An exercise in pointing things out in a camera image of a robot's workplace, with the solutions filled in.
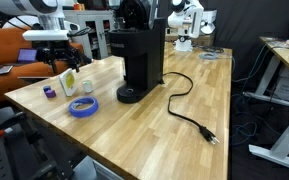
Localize small white cup green rim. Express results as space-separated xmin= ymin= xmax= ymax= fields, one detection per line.
xmin=81 ymin=79 xmax=94 ymax=94

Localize orange small container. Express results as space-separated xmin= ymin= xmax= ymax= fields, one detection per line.
xmin=73 ymin=2 xmax=86 ymax=12

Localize orange sofa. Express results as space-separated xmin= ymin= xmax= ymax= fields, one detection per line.
xmin=0 ymin=26 xmax=85 ymax=109

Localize wooden side desk white legs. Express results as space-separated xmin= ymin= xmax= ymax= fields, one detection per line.
xmin=243 ymin=35 xmax=289 ymax=174

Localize white round chair back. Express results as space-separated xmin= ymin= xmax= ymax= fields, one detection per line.
xmin=2 ymin=16 xmax=40 ymax=30

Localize black Keurig coffee machine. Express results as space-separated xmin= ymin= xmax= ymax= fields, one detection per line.
xmin=107 ymin=0 xmax=167 ymax=104

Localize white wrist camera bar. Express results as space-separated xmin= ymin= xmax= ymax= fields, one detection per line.
xmin=22 ymin=29 xmax=70 ymax=42

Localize blue tape roll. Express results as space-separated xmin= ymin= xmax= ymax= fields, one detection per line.
xmin=68 ymin=96 xmax=100 ymax=119

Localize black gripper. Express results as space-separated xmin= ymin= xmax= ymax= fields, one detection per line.
xmin=36 ymin=40 xmax=85 ymax=75

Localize purple laptop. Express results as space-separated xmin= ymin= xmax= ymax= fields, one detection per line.
xmin=16 ymin=48 xmax=38 ymax=65

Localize blue floor cable bundle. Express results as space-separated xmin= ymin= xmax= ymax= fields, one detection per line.
xmin=230 ymin=93 xmax=268 ymax=148

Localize grey cabinet with glass doors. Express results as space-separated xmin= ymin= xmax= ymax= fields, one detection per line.
xmin=63 ymin=9 xmax=117 ymax=61

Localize purple block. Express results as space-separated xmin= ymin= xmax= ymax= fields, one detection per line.
xmin=44 ymin=89 xmax=57 ymax=99

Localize white labelled bin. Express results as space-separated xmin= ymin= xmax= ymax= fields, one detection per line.
xmin=73 ymin=155 xmax=125 ymax=180

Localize small white book yellow print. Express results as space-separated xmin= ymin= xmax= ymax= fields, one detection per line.
xmin=58 ymin=67 xmax=79 ymax=98

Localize black power cord with plug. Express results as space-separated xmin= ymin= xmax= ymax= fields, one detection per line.
xmin=161 ymin=71 xmax=220 ymax=146

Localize black metal stand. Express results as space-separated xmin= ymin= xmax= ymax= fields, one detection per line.
xmin=0 ymin=111 xmax=85 ymax=180

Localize coiled black cable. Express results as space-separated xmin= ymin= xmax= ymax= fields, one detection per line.
xmin=195 ymin=45 xmax=225 ymax=54

